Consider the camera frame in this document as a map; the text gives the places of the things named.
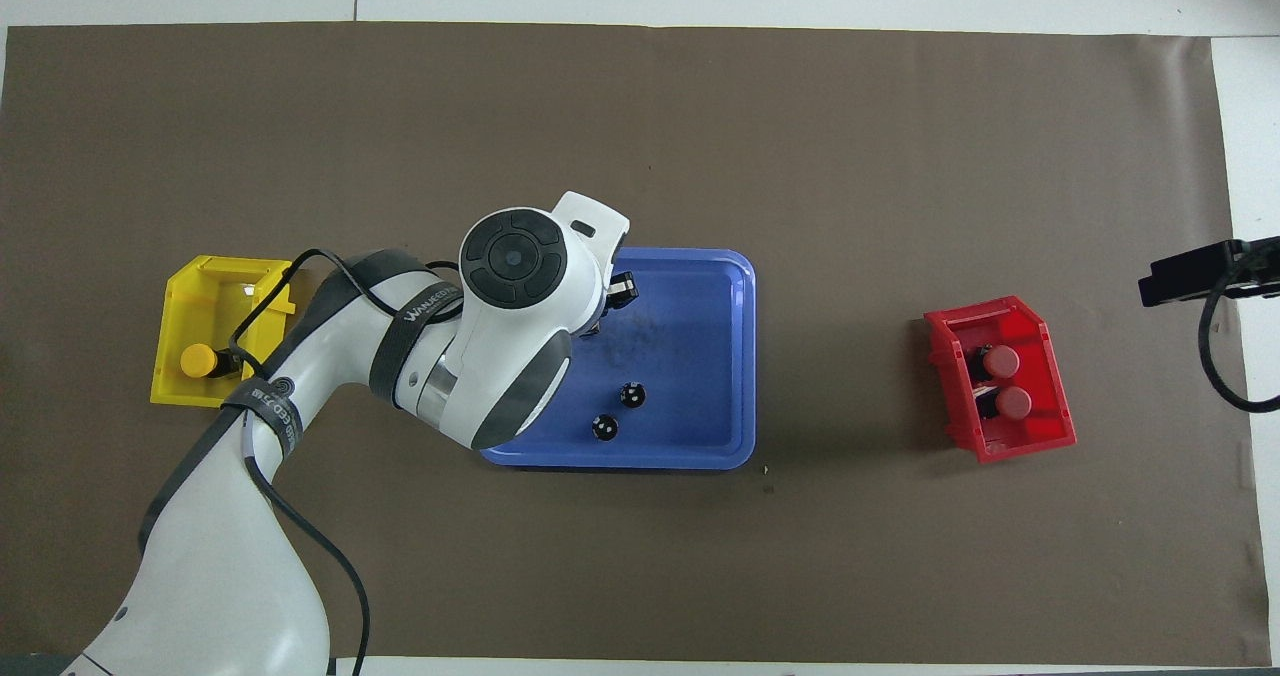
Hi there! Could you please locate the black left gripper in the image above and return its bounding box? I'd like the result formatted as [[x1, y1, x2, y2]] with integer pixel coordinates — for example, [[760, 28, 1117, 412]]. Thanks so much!
[[585, 272, 640, 338]]

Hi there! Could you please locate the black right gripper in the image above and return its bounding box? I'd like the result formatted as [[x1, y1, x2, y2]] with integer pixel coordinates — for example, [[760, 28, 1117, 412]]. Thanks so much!
[[1138, 239, 1280, 307]]

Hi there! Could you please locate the red push button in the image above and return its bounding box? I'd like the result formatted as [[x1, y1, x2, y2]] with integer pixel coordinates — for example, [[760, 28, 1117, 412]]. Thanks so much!
[[968, 344, 1021, 382], [975, 386, 1033, 422]]

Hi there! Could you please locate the yellow push button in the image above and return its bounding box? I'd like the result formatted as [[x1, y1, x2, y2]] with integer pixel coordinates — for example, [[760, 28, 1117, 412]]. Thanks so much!
[[180, 344, 241, 379]]

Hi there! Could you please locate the blue plastic tray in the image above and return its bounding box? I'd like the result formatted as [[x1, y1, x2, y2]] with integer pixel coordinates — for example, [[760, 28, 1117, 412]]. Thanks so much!
[[480, 248, 757, 471]]

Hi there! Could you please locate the red plastic bin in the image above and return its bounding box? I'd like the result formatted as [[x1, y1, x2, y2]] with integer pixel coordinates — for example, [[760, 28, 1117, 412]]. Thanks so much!
[[922, 296, 1078, 465]]

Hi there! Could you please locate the brown table mat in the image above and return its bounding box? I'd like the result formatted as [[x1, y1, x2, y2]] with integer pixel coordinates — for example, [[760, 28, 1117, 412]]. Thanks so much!
[[0, 22, 1271, 667]]

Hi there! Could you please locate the yellow plastic bin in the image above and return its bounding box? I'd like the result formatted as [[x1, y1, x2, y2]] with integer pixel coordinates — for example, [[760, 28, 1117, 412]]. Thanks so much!
[[150, 255, 298, 409]]

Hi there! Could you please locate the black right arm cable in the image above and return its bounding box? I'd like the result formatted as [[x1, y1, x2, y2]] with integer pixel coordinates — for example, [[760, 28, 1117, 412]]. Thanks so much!
[[1200, 256, 1280, 414]]

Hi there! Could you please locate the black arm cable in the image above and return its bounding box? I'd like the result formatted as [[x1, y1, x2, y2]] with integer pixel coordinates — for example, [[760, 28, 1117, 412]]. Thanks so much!
[[1200, 256, 1280, 414], [228, 248, 463, 676]]

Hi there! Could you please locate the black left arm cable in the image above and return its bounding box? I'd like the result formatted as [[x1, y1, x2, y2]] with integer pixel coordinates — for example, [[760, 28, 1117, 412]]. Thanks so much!
[[228, 248, 463, 676]]

